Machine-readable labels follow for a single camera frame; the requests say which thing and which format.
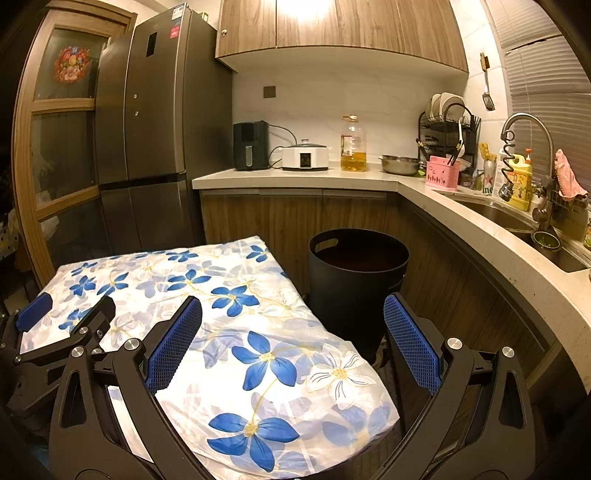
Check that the yellow detergent bottle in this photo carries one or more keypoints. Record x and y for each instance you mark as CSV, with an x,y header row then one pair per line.
x,y
521,184

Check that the red round door decoration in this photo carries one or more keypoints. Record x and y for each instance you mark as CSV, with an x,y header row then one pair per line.
x,y
72,63

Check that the white electric cooker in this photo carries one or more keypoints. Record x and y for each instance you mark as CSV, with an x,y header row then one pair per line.
x,y
304,159

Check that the window blinds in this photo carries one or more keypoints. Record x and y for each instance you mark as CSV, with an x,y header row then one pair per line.
x,y
545,69

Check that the grey refrigerator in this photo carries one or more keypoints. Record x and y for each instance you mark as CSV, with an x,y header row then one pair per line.
x,y
161,115

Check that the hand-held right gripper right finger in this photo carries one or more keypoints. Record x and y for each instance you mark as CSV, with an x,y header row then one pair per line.
x,y
413,344

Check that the steel bowl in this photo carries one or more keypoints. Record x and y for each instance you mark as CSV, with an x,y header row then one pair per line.
x,y
399,166

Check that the kitchen counter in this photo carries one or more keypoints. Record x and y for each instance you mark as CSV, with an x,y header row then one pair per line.
x,y
277,217

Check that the black dish rack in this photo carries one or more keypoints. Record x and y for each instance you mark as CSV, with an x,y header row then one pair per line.
x,y
429,134

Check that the pink utensil holder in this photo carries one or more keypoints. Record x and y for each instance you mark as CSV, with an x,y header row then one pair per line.
x,y
442,177

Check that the wooden glass door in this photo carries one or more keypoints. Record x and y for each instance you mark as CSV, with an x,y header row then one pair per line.
x,y
23,161

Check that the steel kitchen sink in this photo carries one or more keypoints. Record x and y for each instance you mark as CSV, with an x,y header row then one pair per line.
x,y
498,219

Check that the hanging metal spatula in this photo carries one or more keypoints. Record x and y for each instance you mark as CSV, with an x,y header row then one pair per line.
x,y
488,101

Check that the black air fryer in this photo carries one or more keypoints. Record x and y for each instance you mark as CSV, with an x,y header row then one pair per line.
x,y
251,143

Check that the wooden wall cabinets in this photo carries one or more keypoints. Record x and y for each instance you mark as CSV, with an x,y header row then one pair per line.
x,y
346,27

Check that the blue floral tablecloth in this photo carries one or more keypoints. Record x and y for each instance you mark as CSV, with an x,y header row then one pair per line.
x,y
277,323

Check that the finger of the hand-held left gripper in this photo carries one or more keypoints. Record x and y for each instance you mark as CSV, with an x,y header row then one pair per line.
x,y
34,311
90,323

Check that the cooking oil bottle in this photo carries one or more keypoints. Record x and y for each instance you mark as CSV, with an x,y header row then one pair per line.
x,y
353,157

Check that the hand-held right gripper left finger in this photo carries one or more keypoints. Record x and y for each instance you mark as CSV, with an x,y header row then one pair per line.
x,y
173,344

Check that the pink dish cloth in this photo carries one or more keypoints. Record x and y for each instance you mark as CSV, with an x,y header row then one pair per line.
x,y
568,175

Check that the brown wall outlet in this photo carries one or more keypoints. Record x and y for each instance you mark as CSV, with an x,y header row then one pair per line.
x,y
269,91

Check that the green white can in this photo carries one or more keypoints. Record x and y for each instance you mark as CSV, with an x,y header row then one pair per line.
x,y
488,180

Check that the black trash bin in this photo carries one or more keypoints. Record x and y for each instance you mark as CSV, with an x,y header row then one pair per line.
x,y
351,295

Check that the metal faucet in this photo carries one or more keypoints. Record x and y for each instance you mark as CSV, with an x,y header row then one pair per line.
x,y
526,117

